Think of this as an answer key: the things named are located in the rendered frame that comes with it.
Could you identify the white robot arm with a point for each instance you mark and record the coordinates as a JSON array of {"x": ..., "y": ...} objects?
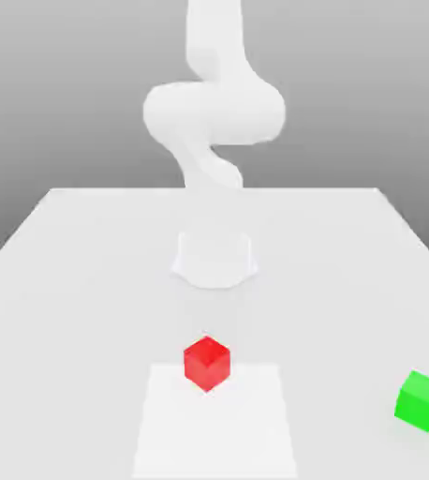
[{"x": 214, "y": 112}]

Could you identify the small red cube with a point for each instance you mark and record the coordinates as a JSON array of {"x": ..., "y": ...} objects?
[{"x": 207, "y": 365}]

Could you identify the small green cube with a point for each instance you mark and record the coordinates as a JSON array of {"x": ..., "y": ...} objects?
[{"x": 420, "y": 403}]

